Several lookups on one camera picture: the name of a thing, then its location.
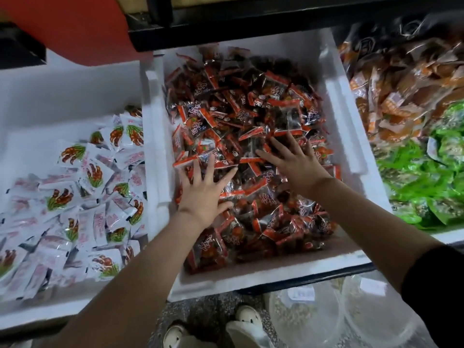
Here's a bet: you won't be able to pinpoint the person's right white shoe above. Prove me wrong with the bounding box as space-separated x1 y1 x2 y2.
232 304 266 332

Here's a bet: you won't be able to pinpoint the black metal guard rail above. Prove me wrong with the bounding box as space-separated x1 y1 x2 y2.
127 0 464 53
0 25 48 70

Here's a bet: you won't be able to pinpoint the red scalloped sign yellow lettering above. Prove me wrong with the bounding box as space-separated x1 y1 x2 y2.
0 0 155 67

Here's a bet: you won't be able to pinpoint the pile of brown packets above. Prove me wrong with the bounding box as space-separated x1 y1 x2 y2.
339 25 464 145

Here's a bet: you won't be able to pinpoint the person's left forearm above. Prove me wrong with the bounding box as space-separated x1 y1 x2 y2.
51 214 218 348

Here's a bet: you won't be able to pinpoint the pile of dark red packets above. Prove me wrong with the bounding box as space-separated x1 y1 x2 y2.
165 45 342 274

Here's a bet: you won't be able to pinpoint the person's white shoe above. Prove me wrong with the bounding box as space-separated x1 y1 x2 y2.
232 304 266 332
163 322 198 348

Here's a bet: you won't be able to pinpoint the person's left white shoe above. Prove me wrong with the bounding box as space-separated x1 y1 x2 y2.
163 322 198 348

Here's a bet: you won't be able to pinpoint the person's left hand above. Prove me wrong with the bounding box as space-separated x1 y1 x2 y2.
174 154 239 231

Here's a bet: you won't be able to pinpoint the pile of green packets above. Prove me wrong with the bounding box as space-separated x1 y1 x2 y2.
377 101 464 229

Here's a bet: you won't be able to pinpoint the person's beige trousers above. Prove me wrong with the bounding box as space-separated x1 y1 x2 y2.
185 320 278 348

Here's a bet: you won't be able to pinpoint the pile of white printed packets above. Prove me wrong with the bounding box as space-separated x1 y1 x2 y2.
0 105 149 302

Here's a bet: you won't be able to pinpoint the person's right hand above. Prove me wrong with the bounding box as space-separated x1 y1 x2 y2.
255 130 334 197

